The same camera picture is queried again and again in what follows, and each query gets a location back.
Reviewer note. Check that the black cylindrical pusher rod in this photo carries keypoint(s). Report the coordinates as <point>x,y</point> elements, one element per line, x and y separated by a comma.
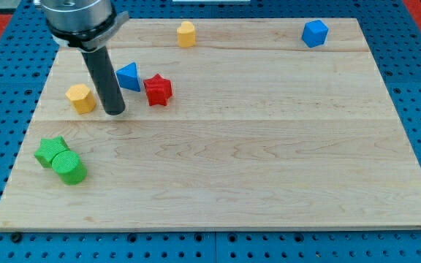
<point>104,78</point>

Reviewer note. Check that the red star block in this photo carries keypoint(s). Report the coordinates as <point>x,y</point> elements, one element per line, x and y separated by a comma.
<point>158,90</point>

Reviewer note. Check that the green star block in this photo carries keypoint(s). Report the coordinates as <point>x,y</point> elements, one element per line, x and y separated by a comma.
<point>48,149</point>

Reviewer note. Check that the blue triangle block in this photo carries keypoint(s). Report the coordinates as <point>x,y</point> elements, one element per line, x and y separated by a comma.
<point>128,77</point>

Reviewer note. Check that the yellow hexagon block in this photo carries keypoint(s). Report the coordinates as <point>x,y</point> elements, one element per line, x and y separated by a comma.
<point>81,98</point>

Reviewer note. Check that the yellow heart block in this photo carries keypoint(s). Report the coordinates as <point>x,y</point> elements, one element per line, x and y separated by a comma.
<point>186,34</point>

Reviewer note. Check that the green cylinder block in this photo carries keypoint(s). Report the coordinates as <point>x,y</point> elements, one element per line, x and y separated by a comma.
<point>68,166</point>

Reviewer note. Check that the light wooden board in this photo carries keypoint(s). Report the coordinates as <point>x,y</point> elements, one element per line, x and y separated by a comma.
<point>262,133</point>

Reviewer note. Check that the blue cube block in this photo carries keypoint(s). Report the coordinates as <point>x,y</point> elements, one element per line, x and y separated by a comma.
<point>315,33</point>

